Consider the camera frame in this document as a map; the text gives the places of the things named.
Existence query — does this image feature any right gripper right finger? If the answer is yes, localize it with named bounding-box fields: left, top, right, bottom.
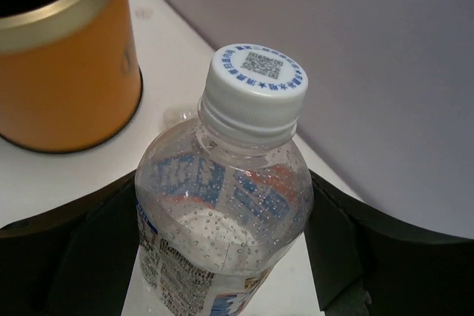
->
left=304, top=173, right=473, bottom=315

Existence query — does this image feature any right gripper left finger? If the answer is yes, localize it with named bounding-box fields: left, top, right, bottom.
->
left=1, top=177, right=138, bottom=315

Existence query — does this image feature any orange cylindrical bin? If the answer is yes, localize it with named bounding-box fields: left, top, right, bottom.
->
left=1, top=0, right=143, bottom=153

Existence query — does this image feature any water bottle blue label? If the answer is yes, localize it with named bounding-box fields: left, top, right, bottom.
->
left=135, top=44, right=313, bottom=315

